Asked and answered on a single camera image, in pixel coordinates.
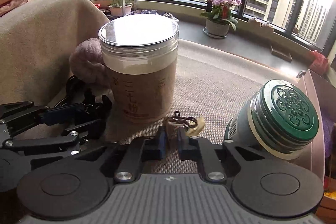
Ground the brown cord star ornament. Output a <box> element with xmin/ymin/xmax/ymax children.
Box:
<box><xmin>162</xmin><ymin>111</ymin><xmax>206</xmax><ymax>142</ymax></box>

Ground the beige sofa blanket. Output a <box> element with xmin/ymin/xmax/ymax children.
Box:
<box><xmin>1</xmin><ymin>0</ymin><xmax>109</xmax><ymax>105</ymax></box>

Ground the green lid glass jar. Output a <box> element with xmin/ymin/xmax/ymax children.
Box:
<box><xmin>224</xmin><ymin>80</ymin><xmax>318</xmax><ymax>160</ymax></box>

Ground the clear lid powder jar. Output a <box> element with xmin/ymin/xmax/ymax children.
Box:
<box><xmin>98</xmin><ymin>14</ymin><xmax>179</xmax><ymax>123</ymax></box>

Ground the brown wooden tray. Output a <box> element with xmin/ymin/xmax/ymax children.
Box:
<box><xmin>270</xmin><ymin>45</ymin><xmax>293</xmax><ymax>63</ymax></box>

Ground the potted pink orchid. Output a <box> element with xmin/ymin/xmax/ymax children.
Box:
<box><xmin>201</xmin><ymin>0</ymin><xmax>242</xmax><ymax>39</ymax></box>

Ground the pink cardboard box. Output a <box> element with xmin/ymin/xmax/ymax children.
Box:
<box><xmin>295</xmin><ymin>70</ymin><xmax>335</xmax><ymax>181</ymax></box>

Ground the pink plastic bag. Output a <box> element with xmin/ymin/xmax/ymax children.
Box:
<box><xmin>309</xmin><ymin>51</ymin><xmax>329</xmax><ymax>76</ymax></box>

